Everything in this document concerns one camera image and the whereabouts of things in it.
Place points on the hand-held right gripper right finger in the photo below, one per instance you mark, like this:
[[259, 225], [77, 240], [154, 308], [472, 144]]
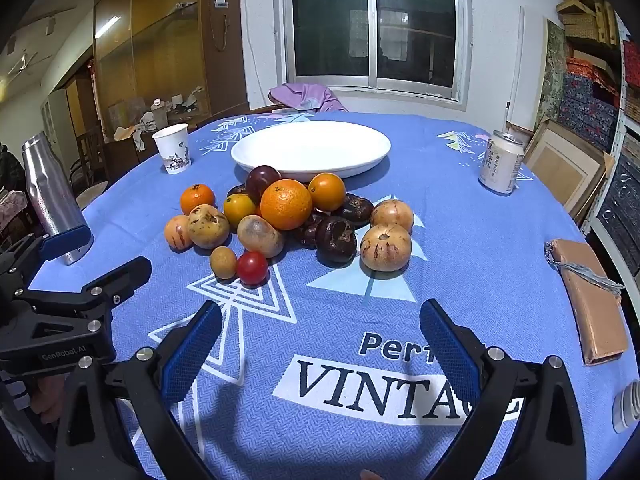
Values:
[[450, 355]]

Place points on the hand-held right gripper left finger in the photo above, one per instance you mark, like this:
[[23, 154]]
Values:
[[192, 352]]

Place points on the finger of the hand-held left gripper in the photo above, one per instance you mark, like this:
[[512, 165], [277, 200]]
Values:
[[65, 242], [125, 275]]

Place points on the small striped pepino melon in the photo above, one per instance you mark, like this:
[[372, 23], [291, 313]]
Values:
[[176, 232]]

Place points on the yellow brown speckled fruit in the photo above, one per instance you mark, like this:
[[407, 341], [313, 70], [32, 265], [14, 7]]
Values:
[[208, 227]]

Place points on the red tomato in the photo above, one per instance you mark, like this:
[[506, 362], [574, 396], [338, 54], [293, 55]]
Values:
[[252, 267]]

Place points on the small orange tangerine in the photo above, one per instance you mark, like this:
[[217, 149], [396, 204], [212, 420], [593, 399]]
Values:
[[197, 199], [327, 191]]

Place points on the yellow tomato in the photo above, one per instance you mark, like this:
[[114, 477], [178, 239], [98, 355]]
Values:
[[239, 209]]

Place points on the tan oval fruit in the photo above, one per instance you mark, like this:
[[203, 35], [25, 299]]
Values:
[[260, 236]]

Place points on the dark mangosteen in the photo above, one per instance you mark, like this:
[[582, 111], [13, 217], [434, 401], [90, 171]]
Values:
[[307, 232], [236, 190]]

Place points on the dark purple water chestnut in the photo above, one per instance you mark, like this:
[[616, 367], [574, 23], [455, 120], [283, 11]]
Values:
[[359, 209], [335, 242]]

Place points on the dark red plum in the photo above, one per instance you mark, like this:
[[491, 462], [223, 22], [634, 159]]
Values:
[[262, 180]]

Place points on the large orange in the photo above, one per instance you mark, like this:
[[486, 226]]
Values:
[[286, 205]]

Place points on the white oval plate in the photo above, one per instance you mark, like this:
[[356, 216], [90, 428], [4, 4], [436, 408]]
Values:
[[310, 147]]

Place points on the person's left hand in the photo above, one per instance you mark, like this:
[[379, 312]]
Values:
[[47, 402]]

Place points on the person's right hand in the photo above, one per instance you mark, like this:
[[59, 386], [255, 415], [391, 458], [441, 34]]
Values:
[[371, 475]]

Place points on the stainless steel bottle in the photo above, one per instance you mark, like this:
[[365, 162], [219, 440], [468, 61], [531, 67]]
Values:
[[52, 195]]

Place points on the small tan round fruit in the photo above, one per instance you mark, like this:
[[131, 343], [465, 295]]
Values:
[[223, 262]]

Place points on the dark wooden chair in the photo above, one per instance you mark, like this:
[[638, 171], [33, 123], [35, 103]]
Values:
[[90, 150]]

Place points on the white crumpled cloth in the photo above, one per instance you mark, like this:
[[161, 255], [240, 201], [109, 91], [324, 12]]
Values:
[[132, 132]]

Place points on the white paper cup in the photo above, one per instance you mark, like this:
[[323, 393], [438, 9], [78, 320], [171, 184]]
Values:
[[172, 149]]

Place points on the white ribbed jar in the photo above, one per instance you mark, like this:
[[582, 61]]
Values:
[[627, 406]]

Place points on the ceiling fan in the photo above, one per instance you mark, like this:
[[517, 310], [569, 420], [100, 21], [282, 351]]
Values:
[[22, 62]]

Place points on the white drink can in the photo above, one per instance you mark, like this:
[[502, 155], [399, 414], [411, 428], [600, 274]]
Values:
[[501, 169]]

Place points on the wooden glass-door cabinet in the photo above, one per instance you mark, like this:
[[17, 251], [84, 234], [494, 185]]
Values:
[[150, 45]]

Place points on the stack of dark boxes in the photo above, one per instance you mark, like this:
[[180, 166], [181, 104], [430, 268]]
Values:
[[620, 200]]

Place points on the purple cloth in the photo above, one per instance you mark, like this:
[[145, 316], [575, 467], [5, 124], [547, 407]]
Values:
[[305, 96]]

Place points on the stack of patterned boxes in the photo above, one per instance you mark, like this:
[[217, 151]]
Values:
[[590, 100]]

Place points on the green patterned board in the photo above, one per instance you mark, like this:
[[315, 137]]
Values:
[[552, 75]]

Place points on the white pole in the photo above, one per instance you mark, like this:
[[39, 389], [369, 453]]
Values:
[[517, 60]]

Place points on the sliding glass window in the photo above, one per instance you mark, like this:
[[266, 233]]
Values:
[[375, 25]]

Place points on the stack of woven boxes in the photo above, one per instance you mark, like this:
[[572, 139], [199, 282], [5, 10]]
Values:
[[585, 15]]

